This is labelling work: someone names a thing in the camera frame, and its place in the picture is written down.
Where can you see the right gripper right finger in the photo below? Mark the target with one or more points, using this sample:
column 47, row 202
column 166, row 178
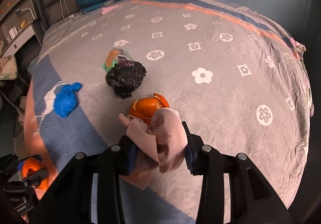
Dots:
column 191, row 150

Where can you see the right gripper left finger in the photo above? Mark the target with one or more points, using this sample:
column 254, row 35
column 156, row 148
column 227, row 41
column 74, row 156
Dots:
column 132, row 157

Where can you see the pink cloth rag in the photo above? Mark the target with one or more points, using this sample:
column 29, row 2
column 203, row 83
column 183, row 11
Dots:
column 162, row 144

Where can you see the orange peel piece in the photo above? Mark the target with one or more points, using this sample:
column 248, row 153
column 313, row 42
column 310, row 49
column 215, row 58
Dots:
column 31, row 166

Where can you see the black plastic bag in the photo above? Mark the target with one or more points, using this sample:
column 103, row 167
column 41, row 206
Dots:
column 125, row 77

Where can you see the blue plastic bag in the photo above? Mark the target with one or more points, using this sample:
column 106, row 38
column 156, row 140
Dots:
column 66, row 100

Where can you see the green noodle packet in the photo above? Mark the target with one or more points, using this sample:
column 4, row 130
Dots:
column 117, row 56

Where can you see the grey patterned bed cover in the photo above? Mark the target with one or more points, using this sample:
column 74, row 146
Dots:
column 229, row 71

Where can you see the teddy bear cushion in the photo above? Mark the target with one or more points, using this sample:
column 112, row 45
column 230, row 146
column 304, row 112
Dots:
column 8, row 68

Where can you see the pink small item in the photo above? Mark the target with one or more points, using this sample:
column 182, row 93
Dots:
column 105, row 10

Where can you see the floral sheet bed edge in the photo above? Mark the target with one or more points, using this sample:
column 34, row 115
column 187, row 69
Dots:
column 299, row 50

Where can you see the grey padded headboard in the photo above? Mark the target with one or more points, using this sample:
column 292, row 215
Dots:
column 53, row 11

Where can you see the grey bedside shelf unit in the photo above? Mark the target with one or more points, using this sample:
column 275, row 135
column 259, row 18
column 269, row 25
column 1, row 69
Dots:
column 20, row 22

